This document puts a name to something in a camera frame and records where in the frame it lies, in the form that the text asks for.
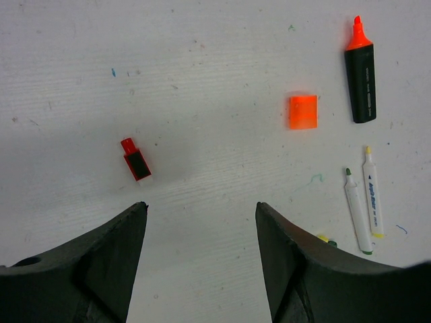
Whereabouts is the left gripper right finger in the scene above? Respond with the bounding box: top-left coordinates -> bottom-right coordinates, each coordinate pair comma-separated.
255,203 -> 430,322

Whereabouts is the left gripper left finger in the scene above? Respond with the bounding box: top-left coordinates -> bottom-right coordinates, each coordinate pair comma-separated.
1,202 -> 148,322

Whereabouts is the green pen cap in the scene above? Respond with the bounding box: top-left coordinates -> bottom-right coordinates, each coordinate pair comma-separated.
328,240 -> 337,248

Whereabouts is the yellow pen cap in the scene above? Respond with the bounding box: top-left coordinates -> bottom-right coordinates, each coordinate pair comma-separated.
317,235 -> 329,243

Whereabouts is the green marker pen body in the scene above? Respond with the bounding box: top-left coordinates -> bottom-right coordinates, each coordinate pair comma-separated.
344,168 -> 373,255

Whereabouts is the red pen cap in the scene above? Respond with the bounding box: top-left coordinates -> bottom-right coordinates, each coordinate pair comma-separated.
121,138 -> 153,186

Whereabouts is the yellow marker pen body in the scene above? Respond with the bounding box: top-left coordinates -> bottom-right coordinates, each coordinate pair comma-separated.
362,146 -> 385,238

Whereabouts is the orange highlighter cap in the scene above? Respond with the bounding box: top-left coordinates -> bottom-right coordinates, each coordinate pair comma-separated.
288,96 -> 318,130

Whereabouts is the black orange highlighter body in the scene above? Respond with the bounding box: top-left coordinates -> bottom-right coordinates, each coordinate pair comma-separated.
344,15 -> 376,124

